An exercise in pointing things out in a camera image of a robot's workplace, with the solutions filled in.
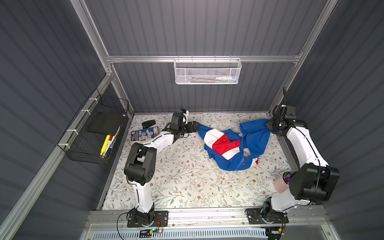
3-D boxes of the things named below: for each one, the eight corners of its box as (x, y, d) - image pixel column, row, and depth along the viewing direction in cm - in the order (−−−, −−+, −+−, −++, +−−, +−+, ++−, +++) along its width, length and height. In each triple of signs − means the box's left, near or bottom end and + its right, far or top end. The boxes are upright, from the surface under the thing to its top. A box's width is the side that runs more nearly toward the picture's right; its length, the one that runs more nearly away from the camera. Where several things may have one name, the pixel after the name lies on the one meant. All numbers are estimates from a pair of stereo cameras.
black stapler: (143, 129, 114) (142, 126, 111) (142, 125, 116) (140, 123, 113) (156, 124, 116) (155, 121, 114) (155, 121, 118) (154, 118, 116)
